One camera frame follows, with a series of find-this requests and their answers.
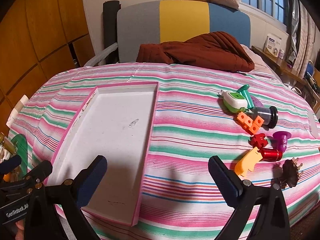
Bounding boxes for red puzzle piece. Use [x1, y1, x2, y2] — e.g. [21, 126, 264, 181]
[248, 133, 268, 148]

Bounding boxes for yellow orange toy piece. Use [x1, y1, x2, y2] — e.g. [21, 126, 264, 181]
[234, 146, 263, 180]

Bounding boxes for clear cylinder with black base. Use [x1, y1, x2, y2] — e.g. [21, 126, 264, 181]
[251, 106, 278, 130]

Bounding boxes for green plastic chair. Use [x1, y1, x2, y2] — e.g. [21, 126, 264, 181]
[10, 134, 28, 170]

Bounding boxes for pale pink pillow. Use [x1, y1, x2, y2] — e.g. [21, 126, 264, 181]
[240, 44, 272, 73]

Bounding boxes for beige side curtain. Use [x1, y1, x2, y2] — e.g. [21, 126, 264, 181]
[297, 2, 319, 77]

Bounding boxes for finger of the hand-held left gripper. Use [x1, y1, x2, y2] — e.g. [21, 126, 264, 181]
[25, 160, 53, 184]
[0, 154, 22, 175]

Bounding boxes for grey yellow blue headboard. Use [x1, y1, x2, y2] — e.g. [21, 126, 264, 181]
[117, 0, 250, 63]

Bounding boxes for orange linking cubes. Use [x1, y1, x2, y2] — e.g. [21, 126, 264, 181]
[236, 112, 264, 136]

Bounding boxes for white flat sheet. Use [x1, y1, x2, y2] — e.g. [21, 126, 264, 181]
[308, 110, 320, 140]

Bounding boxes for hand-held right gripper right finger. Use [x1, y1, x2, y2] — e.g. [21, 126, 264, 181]
[208, 156, 290, 240]

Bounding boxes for blue chair back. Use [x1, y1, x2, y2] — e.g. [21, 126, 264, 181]
[305, 60, 316, 79]

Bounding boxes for wooden desk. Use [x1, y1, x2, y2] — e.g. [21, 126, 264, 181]
[251, 45, 320, 105]

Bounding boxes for pink-rimmed white tray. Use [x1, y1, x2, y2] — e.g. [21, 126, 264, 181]
[44, 81, 160, 227]

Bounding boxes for white cardboard box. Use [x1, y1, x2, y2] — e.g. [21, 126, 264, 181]
[264, 34, 282, 55]

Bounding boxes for wooden wardrobe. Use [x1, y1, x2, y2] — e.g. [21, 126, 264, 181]
[0, 0, 95, 135]

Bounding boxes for silver curtain liner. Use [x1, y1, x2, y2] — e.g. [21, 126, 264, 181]
[287, 0, 302, 64]

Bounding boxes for purple flat oval piece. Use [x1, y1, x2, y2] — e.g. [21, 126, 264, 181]
[250, 95, 264, 108]

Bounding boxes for teal plastic toy part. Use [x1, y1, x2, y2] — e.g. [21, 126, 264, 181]
[236, 84, 254, 110]

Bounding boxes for red metal cylinder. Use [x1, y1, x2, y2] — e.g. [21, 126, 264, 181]
[259, 147, 283, 162]

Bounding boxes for white wrapped bed rail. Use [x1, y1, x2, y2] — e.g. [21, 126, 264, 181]
[84, 42, 118, 67]

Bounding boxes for pink green striped bedsheet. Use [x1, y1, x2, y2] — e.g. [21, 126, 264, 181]
[7, 62, 320, 240]

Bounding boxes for rust brown blanket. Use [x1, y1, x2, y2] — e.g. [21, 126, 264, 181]
[136, 31, 255, 72]

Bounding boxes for purple cup-shaped piece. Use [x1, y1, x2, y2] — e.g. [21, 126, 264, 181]
[272, 131, 292, 152]

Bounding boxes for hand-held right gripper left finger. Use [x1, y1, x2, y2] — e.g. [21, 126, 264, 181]
[24, 155, 108, 240]

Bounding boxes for white green plug-in device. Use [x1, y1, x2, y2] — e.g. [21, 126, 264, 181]
[217, 90, 248, 113]

